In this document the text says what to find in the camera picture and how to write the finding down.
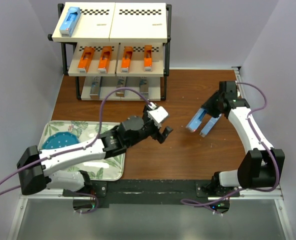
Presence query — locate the metallic blue toothpaste box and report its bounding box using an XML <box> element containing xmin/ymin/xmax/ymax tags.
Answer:
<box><xmin>139</xmin><ymin>77</ymin><xmax>149</xmax><ymax>100</ymax></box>

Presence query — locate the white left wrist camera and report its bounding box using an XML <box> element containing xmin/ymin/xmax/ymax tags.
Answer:
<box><xmin>147</xmin><ymin>103</ymin><xmax>169</xmax><ymax>129</ymax></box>

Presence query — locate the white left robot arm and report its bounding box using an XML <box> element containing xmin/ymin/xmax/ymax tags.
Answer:
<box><xmin>16</xmin><ymin>103</ymin><xmax>172</xmax><ymax>196</ymax></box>

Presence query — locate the teal dotted plate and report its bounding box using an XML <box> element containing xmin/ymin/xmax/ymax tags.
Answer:
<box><xmin>41</xmin><ymin>131</ymin><xmax>80</xmax><ymax>150</ymax></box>

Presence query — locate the black frame three-tier shelf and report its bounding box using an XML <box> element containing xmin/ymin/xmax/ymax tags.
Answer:
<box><xmin>48</xmin><ymin>2</ymin><xmax>172</xmax><ymax>101</ymax></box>

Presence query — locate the silver blue toothpaste box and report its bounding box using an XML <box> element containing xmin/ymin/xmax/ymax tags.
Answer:
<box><xmin>115</xmin><ymin>76</ymin><xmax>127</xmax><ymax>98</ymax></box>
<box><xmin>89</xmin><ymin>76</ymin><xmax>102</xmax><ymax>100</ymax></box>

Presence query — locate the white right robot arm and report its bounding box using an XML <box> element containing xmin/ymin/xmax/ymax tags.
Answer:
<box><xmin>201</xmin><ymin>81</ymin><xmax>285</xmax><ymax>197</ymax></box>

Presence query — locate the orange toothpaste box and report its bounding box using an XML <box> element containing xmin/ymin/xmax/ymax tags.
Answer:
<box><xmin>143</xmin><ymin>45</ymin><xmax>153</xmax><ymax>72</ymax></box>
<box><xmin>97</xmin><ymin>46</ymin><xmax>112</xmax><ymax>74</ymax></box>
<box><xmin>120</xmin><ymin>46</ymin><xmax>133</xmax><ymax>73</ymax></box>
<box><xmin>77</xmin><ymin>46</ymin><xmax>96</xmax><ymax>73</ymax></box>

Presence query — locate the light blue toothpaste box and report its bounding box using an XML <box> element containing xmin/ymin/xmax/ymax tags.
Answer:
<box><xmin>200</xmin><ymin>114</ymin><xmax>222</xmax><ymax>138</ymax></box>

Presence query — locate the leaf-patterned white tray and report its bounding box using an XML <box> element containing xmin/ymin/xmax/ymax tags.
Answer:
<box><xmin>38</xmin><ymin>120</ymin><xmax>126</xmax><ymax>181</ymax></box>

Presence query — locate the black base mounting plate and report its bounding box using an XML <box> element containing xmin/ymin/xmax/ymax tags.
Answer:
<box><xmin>62</xmin><ymin>178</ymin><xmax>240</xmax><ymax>209</ymax></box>

